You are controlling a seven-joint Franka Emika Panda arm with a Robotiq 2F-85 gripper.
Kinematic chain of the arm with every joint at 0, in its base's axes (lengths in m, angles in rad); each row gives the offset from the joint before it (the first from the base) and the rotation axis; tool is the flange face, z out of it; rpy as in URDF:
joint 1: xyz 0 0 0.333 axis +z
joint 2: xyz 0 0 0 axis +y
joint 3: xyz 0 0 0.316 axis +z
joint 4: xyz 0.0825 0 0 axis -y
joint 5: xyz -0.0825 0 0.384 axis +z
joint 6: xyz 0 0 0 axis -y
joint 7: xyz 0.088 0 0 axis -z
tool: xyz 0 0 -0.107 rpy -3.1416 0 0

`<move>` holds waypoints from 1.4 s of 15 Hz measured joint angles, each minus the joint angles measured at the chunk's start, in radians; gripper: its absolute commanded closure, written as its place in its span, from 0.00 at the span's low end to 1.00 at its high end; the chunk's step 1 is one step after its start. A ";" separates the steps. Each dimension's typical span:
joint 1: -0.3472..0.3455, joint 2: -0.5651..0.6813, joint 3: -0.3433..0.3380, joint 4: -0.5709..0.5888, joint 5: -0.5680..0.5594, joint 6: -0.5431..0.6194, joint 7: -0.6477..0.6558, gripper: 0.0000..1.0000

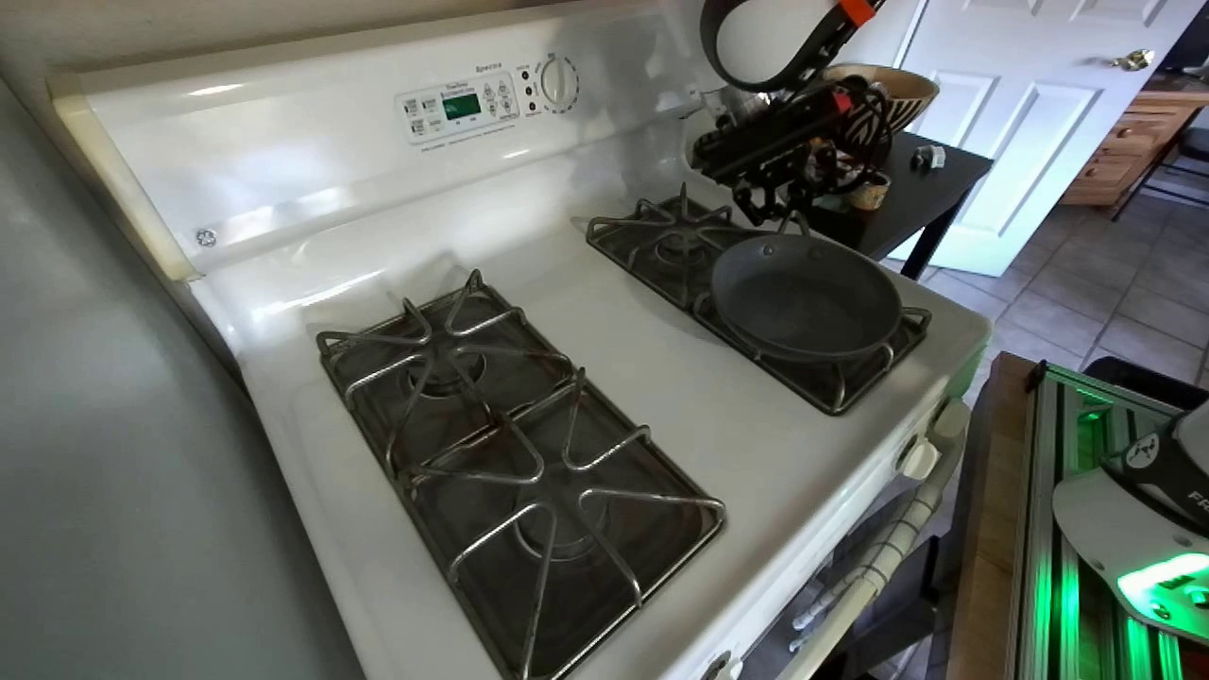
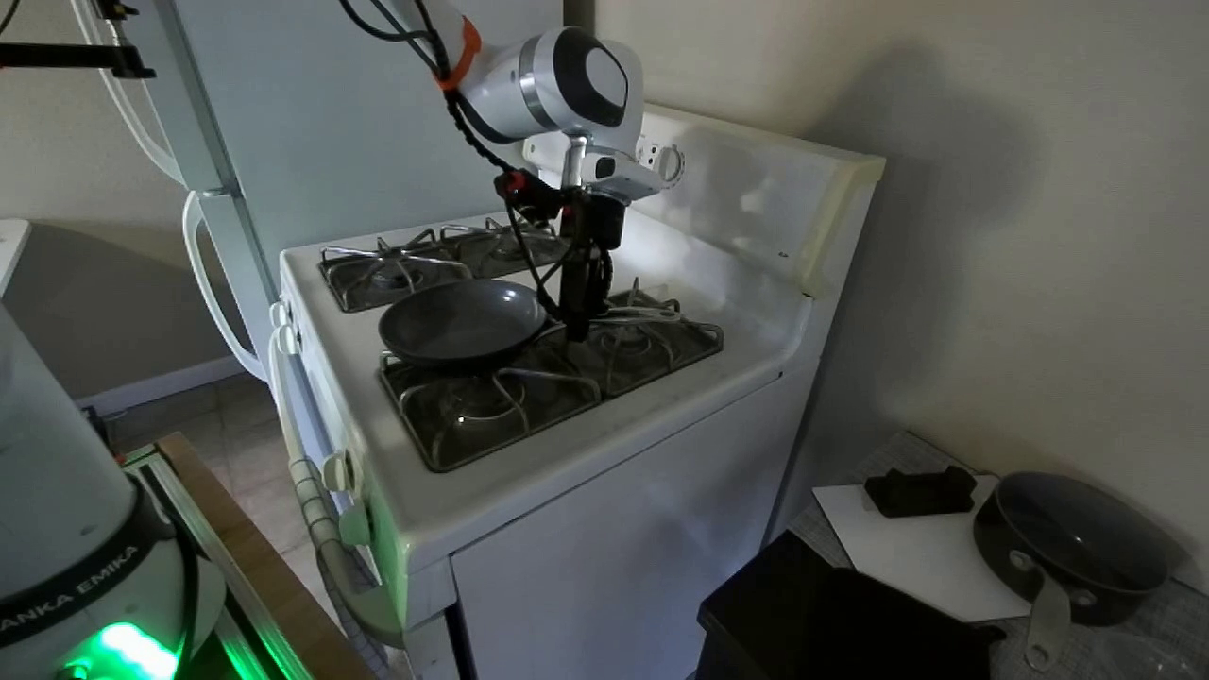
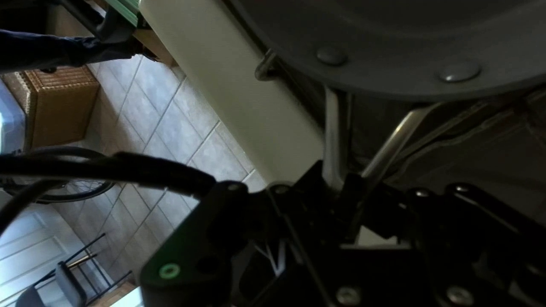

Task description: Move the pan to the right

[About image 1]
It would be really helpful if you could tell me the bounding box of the wood edged robot stand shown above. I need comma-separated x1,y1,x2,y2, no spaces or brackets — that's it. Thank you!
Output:
942,353,1209,680

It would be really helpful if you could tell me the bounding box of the grey blue fridge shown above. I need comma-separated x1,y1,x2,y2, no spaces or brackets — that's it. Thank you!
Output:
0,72,369,680

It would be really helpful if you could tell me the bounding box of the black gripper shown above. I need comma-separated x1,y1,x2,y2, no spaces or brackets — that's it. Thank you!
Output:
729,125,875,238

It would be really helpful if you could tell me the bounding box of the black stove burner grate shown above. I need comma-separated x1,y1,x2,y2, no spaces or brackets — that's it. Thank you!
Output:
583,191,936,420
314,265,733,680

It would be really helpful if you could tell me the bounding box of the white stove knob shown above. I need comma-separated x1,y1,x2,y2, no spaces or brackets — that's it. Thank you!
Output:
894,432,950,486

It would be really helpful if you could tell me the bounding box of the brown wooden cabinet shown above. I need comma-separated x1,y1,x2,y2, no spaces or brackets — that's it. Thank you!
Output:
1062,82,1209,214

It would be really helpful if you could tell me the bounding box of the black side table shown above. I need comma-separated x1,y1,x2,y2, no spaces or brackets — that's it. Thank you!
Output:
806,125,998,285

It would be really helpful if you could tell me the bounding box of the white gas stove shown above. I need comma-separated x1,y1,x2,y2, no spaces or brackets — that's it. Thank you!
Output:
49,0,998,680

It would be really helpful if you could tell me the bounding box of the white round timer knob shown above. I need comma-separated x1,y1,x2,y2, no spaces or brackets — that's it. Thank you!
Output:
535,55,586,116

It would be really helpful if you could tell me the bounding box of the white oven door handle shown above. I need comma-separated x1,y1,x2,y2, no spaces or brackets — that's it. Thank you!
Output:
751,402,974,680

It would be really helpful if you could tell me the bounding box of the stove control panel green display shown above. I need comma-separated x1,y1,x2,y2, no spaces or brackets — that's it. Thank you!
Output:
392,55,586,154

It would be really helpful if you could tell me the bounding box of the brass door handle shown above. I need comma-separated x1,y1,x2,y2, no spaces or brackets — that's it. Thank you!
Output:
1103,47,1161,75

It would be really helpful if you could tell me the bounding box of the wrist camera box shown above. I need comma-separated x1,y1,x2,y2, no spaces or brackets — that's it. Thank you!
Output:
688,75,875,180

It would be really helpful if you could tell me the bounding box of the small tan cup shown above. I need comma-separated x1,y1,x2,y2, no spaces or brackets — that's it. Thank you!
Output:
843,167,894,214

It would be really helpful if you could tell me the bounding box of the dark grey frying pan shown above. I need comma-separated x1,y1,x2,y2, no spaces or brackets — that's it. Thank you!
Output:
707,214,907,369

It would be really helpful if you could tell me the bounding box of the patterned wooden bowl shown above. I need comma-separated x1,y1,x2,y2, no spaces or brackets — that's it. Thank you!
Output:
824,60,945,140

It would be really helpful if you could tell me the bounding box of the white panel door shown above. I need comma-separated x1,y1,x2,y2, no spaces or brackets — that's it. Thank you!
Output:
864,0,1209,281

